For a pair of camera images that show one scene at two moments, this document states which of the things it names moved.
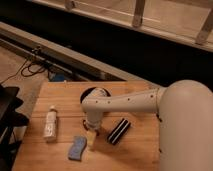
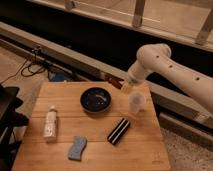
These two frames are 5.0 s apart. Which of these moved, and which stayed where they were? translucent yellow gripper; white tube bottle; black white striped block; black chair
Moved: translucent yellow gripper
Stayed: black white striped block; black chair; white tube bottle
